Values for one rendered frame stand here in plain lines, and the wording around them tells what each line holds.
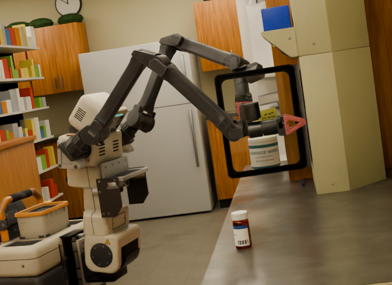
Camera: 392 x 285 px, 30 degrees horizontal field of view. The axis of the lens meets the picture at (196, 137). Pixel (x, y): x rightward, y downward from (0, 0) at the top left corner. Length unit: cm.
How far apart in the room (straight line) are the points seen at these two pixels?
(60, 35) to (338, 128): 583
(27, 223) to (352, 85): 151
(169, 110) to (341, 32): 505
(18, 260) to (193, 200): 460
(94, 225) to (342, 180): 108
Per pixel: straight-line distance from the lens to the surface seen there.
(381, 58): 288
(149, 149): 753
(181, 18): 813
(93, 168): 305
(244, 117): 263
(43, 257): 310
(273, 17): 268
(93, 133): 281
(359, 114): 257
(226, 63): 294
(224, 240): 202
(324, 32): 249
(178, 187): 754
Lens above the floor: 139
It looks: 5 degrees down
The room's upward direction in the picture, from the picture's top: 8 degrees counter-clockwise
